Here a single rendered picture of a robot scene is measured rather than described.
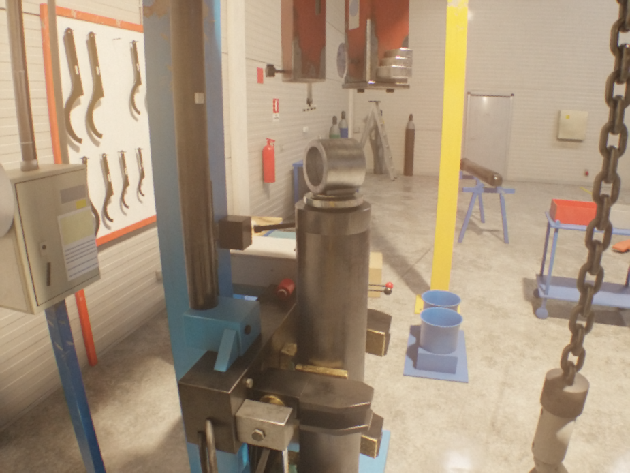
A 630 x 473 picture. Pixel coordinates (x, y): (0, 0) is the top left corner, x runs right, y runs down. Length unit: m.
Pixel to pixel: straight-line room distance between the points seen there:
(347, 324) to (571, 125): 11.18
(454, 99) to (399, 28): 2.67
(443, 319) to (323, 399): 2.14
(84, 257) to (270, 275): 0.67
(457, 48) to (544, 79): 8.58
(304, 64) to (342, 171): 0.36
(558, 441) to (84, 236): 1.41
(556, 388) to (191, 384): 0.92
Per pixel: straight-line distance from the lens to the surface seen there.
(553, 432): 0.44
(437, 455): 2.56
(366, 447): 1.84
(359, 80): 1.01
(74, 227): 1.52
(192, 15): 1.19
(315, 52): 1.35
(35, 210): 1.41
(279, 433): 1.16
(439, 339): 3.05
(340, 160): 1.15
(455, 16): 3.75
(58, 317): 1.62
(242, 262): 1.72
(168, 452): 2.60
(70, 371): 1.72
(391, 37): 1.02
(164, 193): 1.37
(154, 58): 1.36
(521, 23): 12.25
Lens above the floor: 1.73
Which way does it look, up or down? 17 degrees down
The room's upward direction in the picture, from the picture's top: straight up
